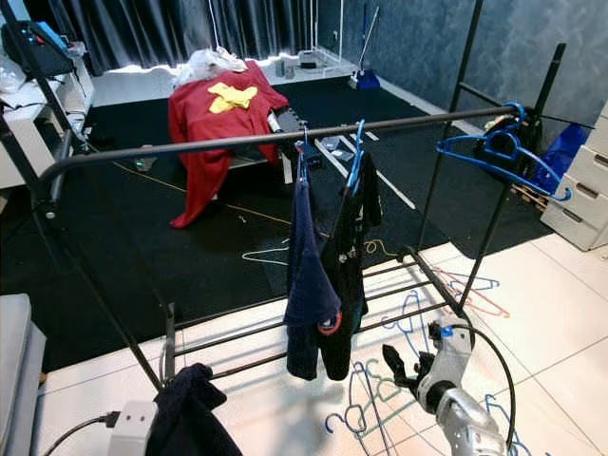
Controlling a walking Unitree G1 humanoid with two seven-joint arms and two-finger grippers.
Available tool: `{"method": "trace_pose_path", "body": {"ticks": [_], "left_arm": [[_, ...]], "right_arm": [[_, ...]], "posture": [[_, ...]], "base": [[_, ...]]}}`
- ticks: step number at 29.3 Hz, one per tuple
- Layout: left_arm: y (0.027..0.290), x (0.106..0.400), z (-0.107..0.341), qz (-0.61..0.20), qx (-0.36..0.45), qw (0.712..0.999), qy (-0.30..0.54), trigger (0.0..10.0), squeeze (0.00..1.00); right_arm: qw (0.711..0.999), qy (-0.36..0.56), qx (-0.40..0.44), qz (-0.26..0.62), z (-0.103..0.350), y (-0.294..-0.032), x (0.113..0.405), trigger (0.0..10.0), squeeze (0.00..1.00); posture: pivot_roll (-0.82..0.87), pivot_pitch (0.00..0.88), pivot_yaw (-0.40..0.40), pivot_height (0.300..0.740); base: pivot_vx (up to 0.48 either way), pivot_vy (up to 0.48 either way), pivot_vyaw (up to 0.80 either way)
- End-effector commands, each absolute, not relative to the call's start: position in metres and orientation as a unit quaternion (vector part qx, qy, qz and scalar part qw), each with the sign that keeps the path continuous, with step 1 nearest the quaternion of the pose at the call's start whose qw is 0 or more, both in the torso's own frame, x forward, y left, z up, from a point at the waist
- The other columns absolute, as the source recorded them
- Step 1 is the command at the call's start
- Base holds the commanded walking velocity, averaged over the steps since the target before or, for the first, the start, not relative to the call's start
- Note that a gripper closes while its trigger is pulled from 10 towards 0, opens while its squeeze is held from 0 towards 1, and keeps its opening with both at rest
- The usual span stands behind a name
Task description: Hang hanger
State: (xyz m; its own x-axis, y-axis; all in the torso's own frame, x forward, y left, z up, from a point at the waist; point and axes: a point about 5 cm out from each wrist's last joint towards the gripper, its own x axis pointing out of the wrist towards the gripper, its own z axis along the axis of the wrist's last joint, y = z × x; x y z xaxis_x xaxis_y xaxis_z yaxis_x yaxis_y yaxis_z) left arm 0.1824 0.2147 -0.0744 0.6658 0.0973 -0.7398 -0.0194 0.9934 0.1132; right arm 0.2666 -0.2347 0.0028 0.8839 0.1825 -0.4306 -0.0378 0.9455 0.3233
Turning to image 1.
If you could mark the yellow cloth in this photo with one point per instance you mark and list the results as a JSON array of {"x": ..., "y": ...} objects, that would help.
[{"x": 233, "y": 98}]

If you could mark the black foam floor mat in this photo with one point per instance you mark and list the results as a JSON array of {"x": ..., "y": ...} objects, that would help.
[{"x": 152, "y": 256}]

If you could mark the white shelf unit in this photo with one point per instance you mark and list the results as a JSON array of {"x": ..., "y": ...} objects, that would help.
[{"x": 47, "y": 123}]

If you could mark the black curtain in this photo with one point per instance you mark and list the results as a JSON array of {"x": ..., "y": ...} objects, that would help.
[{"x": 152, "y": 28}]

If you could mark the black padded bench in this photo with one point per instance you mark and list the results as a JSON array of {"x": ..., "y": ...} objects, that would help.
[{"x": 290, "y": 123}]

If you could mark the teal plastic hanger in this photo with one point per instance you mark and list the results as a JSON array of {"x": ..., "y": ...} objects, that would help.
[{"x": 375, "y": 389}]

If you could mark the black shirt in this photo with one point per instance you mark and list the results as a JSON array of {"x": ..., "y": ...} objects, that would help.
[{"x": 347, "y": 256}]

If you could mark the dark navy shirt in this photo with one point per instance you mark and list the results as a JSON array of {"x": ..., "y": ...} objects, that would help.
[{"x": 195, "y": 418}]

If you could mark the large red cloth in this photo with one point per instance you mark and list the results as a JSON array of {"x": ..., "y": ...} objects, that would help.
[{"x": 209, "y": 142}]

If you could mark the black bag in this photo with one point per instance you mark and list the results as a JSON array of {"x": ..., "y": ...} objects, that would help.
[{"x": 513, "y": 169}]

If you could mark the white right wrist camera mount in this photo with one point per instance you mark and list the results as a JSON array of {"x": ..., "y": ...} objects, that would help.
[{"x": 448, "y": 366}]

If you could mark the navy shirt with round logo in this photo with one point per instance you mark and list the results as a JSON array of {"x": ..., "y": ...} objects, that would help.
[{"x": 309, "y": 285}]

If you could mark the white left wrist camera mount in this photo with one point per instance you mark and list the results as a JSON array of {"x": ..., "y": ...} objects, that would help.
[{"x": 133, "y": 432}]

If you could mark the white drawer cabinet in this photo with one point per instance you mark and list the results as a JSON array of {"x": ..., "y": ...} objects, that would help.
[{"x": 584, "y": 199}]

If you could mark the blue plastic hanger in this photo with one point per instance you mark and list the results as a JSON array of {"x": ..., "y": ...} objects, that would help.
[
  {"x": 503, "y": 423},
  {"x": 302, "y": 161},
  {"x": 413, "y": 323},
  {"x": 347, "y": 423},
  {"x": 356, "y": 157},
  {"x": 499, "y": 144}
]

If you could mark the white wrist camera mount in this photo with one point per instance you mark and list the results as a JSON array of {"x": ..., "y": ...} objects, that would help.
[
  {"x": 133, "y": 432},
  {"x": 448, "y": 366}
]

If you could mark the black metal clothes rack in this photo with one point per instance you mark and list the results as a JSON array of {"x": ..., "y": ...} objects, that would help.
[{"x": 247, "y": 141}]

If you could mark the blue bag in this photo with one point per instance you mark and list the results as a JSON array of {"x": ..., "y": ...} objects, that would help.
[{"x": 565, "y": 147}]

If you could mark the white crumpled cloth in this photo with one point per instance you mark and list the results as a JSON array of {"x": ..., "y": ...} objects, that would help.
[{"x": 209, "y": 65}]

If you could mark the pink plastic hanger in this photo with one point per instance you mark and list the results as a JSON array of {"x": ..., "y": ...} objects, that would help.
[{"x": 480, "y": 299}]

